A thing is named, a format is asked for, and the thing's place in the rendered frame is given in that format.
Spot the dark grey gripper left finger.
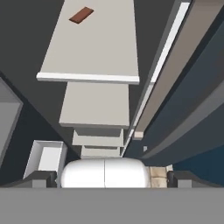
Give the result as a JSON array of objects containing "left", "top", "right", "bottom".
[{"left": 0, "top": 170, "right": 58, "bottom": 189}]

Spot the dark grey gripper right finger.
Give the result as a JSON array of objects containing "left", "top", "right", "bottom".
[{"left": 166, "top": 170, "right": 224, "bottom": 189}]

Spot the white open box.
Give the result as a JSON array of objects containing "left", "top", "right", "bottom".
[{"left": 23, "top": 140, "right": 68, "bottom": 179}]

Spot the large grey counter cabinet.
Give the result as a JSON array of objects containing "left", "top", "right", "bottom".
[{"left": 59, "top": 81, "right": 130, "bottom": 130}]

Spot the light grey dining counter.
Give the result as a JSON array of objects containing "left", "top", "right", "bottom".
[{"left": 36, "top": 0, "right": 140, "bottom": 86}]

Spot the long grey curved bar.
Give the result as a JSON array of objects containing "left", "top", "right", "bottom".
[{"left": 144, "top": 82, "right": 224, "bottom": 160}]

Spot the white rounded object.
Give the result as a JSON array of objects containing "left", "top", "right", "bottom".
[{"left": 59, "top": 157, "right": 151, "bottom": 189}]

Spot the grey stool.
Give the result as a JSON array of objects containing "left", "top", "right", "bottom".
[
  {"left": 80, "top": 145, "right": 122, "bottom": 160},
  {"left": 72, "top": 128, "right": 125, "bottom": 148}
]

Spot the grey flat panel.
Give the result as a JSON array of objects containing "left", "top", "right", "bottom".
[{"left": 0, "top": 77, "right": 25, "bottom": 168}]

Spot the dark blue cabinet run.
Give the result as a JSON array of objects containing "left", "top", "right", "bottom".
[{"left": 125, "top": 17, "right": 224, "bottom": 187}]

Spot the brown rectangular block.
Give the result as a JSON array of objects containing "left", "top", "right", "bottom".
[{"left": 68, "top": 6, "right": 95, "bottom": 25}]

